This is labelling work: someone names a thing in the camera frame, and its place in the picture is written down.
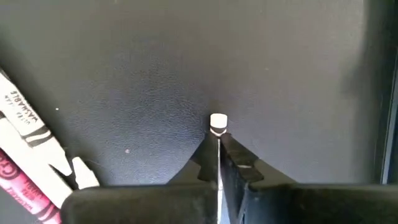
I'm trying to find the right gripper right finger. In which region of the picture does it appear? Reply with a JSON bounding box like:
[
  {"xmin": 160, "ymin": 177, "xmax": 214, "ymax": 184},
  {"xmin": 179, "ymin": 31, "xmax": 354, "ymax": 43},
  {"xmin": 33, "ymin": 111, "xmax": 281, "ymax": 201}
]
[{"xmin": 220, "ymin": 133, "xmax": 398, "ymax": 224}]

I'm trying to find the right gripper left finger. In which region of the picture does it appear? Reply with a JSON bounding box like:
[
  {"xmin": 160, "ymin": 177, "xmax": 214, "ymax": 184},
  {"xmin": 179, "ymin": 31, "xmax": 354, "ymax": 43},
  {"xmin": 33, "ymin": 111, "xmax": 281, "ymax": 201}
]
[{"xmin": 60, "ymin": 132, "xmax": 220, "ymax": 224}]

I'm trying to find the pink crayon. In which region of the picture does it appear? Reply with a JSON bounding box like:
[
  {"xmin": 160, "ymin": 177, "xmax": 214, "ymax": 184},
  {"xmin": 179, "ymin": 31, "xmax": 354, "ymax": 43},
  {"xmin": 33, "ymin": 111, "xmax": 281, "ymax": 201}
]
[{"xmin": 0, "ymin": 148, "xmax": 62, "ymax": 224}]

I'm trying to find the black table mat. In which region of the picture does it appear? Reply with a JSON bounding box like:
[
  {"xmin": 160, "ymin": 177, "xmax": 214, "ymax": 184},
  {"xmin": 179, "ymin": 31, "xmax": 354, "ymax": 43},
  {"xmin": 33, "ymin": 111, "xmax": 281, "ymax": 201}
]
[{"xmin": 0, "ymin": 0, "xmax": 398, "ymax": 224}]

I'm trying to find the black aluminium table frame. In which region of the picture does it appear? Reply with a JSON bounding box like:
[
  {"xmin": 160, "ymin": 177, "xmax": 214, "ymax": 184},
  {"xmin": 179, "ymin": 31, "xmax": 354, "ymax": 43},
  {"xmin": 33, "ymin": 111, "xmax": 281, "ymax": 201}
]
[{"xmin": 379, "ymin": 49, "xmax": 398, "ymax": 186}]

